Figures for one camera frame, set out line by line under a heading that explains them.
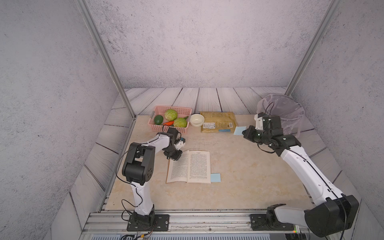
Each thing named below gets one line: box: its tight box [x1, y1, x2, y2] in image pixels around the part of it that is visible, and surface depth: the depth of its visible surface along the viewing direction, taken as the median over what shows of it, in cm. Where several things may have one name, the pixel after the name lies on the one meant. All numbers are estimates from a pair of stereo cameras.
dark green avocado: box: [154, 114, 164, 125], surface depth 116 cm
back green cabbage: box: [164, 109, 178, 122], surface depth 116 cm
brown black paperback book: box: [165, 150, 212, 184], surface depth 92 cm
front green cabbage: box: [173, 117, 188, 128], surface depth 110 cm
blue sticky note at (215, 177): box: [210, 173, 221, 183], surface depth 89 cm
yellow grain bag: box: [200, 111, 238, 133], surface depth 117 cm
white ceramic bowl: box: [190, 113, 205, 127], surface depth 116 cm
